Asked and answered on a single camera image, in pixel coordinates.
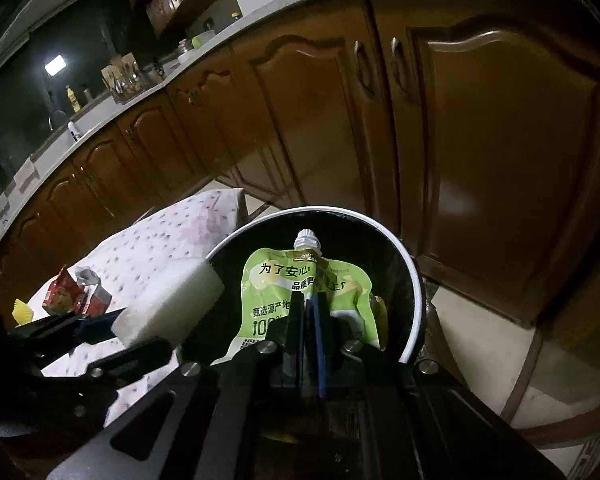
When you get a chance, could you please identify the kitchen utensil holder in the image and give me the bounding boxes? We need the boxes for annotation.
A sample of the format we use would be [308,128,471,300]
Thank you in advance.
[101,55,146,103]

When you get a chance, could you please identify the green spout pouch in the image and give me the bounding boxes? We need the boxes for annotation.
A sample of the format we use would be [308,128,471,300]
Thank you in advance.
[225,229,388,366]

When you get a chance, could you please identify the dark kitchen window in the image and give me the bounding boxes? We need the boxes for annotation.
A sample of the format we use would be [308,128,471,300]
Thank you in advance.
[0,0,151,191]

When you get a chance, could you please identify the black bin with white rim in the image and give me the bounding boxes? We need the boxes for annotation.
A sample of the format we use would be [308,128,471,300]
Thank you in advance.
[177,205,426,367]

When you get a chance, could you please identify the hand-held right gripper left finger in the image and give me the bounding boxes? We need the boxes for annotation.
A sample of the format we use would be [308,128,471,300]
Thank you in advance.
[45,302,307,480]

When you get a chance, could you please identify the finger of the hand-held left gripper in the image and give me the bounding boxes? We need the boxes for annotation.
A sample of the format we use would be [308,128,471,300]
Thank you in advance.
[10,309,127,348]
[40,336,175,386]

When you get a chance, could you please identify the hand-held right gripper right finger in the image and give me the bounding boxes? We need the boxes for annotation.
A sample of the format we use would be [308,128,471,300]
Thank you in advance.
[307,294,566,480]

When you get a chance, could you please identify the white foam block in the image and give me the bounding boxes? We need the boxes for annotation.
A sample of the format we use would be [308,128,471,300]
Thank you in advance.
[111,256,226,348]

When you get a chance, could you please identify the brown wooden lower cabinets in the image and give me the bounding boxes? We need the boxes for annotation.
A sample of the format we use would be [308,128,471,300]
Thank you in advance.
[0,0,600,331]

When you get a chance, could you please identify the red snack bag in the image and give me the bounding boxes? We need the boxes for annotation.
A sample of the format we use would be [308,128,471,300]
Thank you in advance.
[42,266,88,316]

